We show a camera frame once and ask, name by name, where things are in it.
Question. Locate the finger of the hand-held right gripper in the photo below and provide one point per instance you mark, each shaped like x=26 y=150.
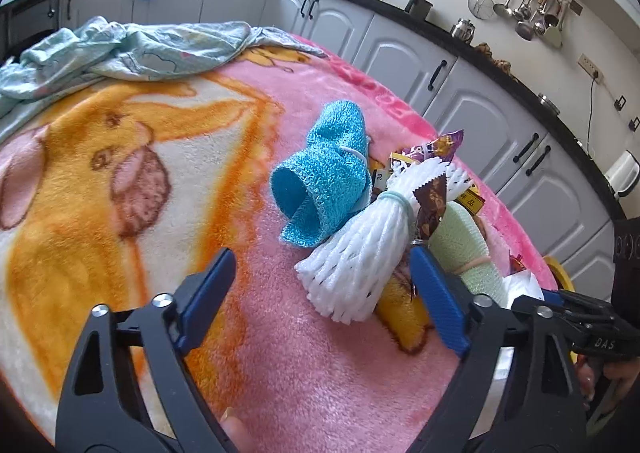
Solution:
x=585 y=308

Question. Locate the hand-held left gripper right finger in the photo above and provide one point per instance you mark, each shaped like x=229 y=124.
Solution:
x=440 y=303

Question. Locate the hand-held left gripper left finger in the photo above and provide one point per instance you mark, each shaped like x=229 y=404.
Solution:
x=210 y=293

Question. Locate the yellow bin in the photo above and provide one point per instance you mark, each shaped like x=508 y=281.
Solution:
x=562 y=273

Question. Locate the green knit foam net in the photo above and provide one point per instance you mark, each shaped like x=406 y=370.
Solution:
x=460 y=243

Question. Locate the brown snack bar wrapper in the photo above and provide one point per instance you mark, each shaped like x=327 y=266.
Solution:
x=430 y=208

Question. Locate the white foam net bundle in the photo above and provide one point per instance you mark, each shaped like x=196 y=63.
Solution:
x=360 y=243

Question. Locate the blue knit mesh scrubber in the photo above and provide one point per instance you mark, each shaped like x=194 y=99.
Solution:
x=320 y=158

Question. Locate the person's right hand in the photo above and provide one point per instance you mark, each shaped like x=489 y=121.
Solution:
x=587 y=380

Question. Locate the person's left hand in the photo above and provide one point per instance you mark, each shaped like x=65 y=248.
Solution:
x=236 y=435

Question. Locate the white plastic bag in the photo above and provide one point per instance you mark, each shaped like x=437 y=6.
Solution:
x=522 y=285

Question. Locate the white plastic container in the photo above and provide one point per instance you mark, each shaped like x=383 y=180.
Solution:
x=622 y=173

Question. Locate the yellow tape measure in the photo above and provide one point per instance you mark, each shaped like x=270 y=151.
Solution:
x=470 y=200

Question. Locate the pink printed blanket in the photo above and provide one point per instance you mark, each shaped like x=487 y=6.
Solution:
x=300 y=383

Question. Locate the purple snack wrapper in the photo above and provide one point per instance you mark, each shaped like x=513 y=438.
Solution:
x=440 y=145

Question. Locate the steel pot lid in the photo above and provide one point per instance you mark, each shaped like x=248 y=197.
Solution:
x=548 y=103

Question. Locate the brown roots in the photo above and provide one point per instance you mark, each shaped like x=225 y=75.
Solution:
x=492 y=58

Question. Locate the light blue printed cloth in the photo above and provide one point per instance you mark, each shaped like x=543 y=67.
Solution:
x=165 y=53

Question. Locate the white base kitchen cabinets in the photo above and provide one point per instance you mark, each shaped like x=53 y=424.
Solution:
x=400 y=53

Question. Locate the row of hanging kitchen utensils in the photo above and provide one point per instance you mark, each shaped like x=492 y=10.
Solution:
x=537 y=13

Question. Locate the steel kettle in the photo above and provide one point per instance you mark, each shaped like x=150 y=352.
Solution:
x=462 y=29

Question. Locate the small black pot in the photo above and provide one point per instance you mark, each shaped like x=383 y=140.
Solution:
x=419 y=7

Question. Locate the wall socket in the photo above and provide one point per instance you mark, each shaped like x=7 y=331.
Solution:
x=591 y=67

